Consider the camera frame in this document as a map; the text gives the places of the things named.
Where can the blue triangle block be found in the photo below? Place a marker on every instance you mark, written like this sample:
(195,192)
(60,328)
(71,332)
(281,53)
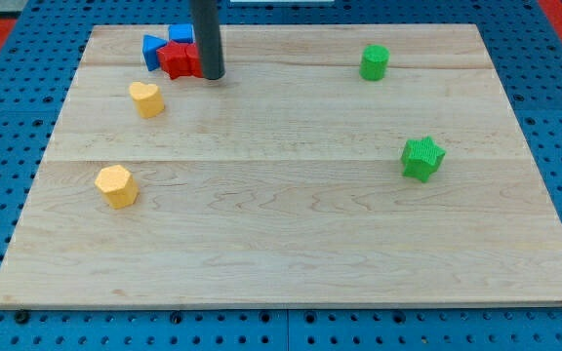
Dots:
(150,45)

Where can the yellow heart block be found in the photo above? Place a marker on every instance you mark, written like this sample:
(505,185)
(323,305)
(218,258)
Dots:
(147,99)

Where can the blue cube block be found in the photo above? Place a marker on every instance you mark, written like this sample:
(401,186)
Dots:
(181,33)

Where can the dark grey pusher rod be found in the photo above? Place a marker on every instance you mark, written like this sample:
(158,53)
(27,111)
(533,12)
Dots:
(206,25)

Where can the light wooden board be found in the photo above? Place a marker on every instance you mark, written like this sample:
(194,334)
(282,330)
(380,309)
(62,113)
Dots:
(280,185)

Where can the green cylinder block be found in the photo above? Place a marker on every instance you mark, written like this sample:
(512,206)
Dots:
(374,62)

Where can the red block behind rod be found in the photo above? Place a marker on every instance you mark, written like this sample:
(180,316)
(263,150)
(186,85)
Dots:
(193,58)

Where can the red star block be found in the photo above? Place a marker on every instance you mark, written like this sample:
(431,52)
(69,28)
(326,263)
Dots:
(174,60)

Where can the green star block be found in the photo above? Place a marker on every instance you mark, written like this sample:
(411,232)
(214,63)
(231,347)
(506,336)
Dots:
(421,158)

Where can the yellow hexagon block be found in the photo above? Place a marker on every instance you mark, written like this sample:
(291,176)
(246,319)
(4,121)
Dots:
(117,186)

